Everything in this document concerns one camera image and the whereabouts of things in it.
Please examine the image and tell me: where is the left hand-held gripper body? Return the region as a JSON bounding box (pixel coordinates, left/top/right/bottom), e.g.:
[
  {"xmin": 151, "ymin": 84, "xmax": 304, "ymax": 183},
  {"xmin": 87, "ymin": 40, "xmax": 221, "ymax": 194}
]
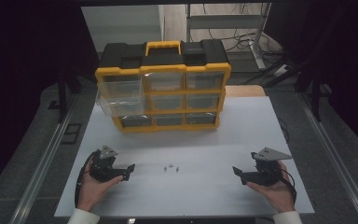
[{"xmin": 89, "ymin": 145, "xmax": 119, "ymax": 183}]

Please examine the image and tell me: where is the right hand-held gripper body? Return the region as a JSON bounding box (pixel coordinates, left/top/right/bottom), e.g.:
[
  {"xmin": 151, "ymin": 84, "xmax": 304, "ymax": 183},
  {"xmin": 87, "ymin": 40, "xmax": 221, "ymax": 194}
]
[{"xmin": 250, "ymin": 147, "xmax": 294, "ymax": 188}]

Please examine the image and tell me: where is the clear plastic organizer drawer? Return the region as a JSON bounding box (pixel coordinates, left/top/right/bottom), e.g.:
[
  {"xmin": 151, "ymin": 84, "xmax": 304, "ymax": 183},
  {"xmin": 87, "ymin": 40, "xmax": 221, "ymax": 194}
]
[{"xmin": 95, "ymin": 74, "xmax": 147, "ymax": 118}]

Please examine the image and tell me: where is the yellow black drawer organizer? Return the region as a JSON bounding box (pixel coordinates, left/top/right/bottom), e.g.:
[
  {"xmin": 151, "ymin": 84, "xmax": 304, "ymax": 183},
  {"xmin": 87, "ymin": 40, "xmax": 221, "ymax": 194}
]
[{"xmin": 94, "ymin": 39, "xmax": 232, "ymax": 133}]

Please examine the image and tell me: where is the person's right hand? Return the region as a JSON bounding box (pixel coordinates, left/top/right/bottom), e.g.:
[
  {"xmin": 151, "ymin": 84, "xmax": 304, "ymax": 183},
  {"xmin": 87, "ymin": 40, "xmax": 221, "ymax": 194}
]
[{"xmin": 245, "ymin": 160, "xmax": 296, "ymax": 215}]

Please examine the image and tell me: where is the person's left hand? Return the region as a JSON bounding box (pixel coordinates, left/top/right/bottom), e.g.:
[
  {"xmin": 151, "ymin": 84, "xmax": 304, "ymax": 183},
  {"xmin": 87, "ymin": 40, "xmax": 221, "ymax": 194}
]
[{"xmin": 76, "ymin": 161, "xmax": 124, "ymax": 213}]

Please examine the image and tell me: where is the white table cover sheet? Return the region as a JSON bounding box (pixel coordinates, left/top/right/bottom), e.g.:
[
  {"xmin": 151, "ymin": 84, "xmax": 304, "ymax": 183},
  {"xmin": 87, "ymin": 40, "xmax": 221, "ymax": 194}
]
[{"xmin": 53, "ymin": 95, "xmax": 316, "ymax": 218}]

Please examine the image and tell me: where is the black metal stand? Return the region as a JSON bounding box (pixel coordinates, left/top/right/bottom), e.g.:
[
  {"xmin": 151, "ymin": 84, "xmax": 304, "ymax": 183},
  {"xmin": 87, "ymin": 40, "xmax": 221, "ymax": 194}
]
[
  {"xmin": 294, "ymin": 55, "xmax": 334, "ymax": 123},
  {"xmin": 48, "ymin": 66, "xmax": 84, "ymax": 124}
]

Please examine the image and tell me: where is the set of closed clear drawers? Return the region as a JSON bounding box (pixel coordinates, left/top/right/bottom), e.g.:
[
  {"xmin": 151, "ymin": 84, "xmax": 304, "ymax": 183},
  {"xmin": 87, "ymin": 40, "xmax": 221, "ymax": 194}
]
[{"xmin": 119, "ymin": 71, "xmax": 226, "ymax": 128}]

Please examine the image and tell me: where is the white power strip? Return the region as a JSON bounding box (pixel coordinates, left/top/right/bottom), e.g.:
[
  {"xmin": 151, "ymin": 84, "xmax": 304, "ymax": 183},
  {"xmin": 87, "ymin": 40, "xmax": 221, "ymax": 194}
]
[{"xmin": 272, "ymin": 63, "xmax": 291, "ymax": 78}]

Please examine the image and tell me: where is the black curtain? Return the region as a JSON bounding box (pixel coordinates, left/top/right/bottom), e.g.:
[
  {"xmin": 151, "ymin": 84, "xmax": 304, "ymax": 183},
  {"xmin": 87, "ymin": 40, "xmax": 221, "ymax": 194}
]
[
  {"xmin": 265, "ymin": 0, "xmax": 358, "ymax": 158},
  {"xmin": 0, "ymin": 0, "xmax": 101, "ymax": 202}
]

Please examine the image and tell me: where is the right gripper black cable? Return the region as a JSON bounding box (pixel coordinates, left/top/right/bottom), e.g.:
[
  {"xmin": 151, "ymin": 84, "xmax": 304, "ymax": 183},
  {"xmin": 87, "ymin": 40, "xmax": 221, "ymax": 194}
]
[{"xmin": 279, "ymin": 168, "xmax": 298, "ymax": 205}]

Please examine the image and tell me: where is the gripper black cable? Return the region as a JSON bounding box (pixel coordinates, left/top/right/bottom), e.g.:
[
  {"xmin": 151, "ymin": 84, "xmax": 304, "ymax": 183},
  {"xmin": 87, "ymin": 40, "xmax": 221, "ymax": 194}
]
[
  {"xmin": 279, "ymin": 168, "xmax": 298, "ymax": 205},
  {"xmin": 74, "ymin": 151, "xmax": 95, "ymax": 209}
]

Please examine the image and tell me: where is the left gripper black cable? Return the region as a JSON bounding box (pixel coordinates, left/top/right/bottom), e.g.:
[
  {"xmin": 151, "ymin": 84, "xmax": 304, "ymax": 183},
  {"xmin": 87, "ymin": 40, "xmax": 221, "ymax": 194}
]
[{"xmin": 74, "ymin": 151, "xmax": 95, "ymax": 209}]

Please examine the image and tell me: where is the aluminium floor rail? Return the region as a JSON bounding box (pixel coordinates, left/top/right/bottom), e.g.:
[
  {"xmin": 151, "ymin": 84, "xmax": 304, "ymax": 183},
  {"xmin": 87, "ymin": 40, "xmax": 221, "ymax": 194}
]
[
  {"xmin": 299, "ymin": 92, "xmax": 358, "ymax": 224},
  {"xmin": 10, "ymin": 92, "xmax": 79, "ymax": 224}
]

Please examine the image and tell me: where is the tangle of black floor cables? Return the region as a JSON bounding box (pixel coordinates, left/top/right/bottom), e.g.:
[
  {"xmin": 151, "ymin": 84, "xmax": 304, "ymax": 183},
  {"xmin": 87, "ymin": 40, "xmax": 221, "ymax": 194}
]
[{"xmin": 199, "ymin": 3, "xmax": 289, "ymax": 54}]

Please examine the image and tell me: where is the white metal desk frame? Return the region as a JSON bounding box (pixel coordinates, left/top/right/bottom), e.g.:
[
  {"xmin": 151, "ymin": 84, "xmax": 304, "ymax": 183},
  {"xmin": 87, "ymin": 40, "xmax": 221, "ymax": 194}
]
[{"xmin": 185, "ymin": 3, "xmax": 270, "ymax": 71}]

